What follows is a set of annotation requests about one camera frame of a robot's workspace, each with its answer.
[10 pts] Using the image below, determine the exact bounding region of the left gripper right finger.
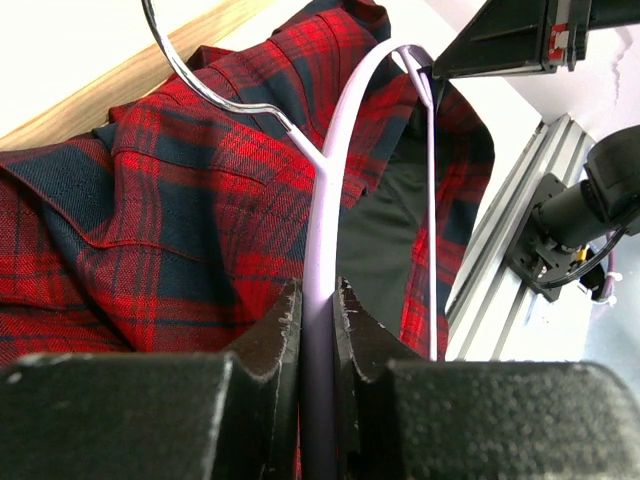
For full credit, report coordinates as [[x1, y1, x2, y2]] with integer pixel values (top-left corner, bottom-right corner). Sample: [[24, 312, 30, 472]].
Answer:
[[333, 280, 639, 479]]

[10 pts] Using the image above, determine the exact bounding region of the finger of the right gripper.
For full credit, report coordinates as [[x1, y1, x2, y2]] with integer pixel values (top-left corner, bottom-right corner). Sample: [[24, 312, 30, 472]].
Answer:
[[432, 0, 547, 79]]

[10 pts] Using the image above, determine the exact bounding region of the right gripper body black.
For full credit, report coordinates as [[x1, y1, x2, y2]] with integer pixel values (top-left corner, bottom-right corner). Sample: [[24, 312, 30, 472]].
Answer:
[[542, 0, 639, 73]]

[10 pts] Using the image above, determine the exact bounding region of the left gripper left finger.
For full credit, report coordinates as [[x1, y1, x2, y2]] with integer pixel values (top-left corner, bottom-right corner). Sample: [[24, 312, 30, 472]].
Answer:
[[1, 282, 302, 479]]

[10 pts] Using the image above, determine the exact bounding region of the purple hanger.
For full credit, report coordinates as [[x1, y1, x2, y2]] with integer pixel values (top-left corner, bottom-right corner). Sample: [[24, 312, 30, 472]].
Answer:
[[142, 1, 437, 479]]

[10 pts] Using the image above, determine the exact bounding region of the red plaid skirt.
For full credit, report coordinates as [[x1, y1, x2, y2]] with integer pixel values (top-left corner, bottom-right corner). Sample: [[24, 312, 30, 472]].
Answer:
[[1, 1, 495, 372]]

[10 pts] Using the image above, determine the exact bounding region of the wooden clothes rack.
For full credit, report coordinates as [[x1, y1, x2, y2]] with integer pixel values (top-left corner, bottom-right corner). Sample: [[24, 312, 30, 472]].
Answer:
[[1, 1, 304, 151]]

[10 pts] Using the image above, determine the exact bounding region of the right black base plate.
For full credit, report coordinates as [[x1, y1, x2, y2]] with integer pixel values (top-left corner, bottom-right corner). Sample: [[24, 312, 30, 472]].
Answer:
[[505, 173, 605, 302]]

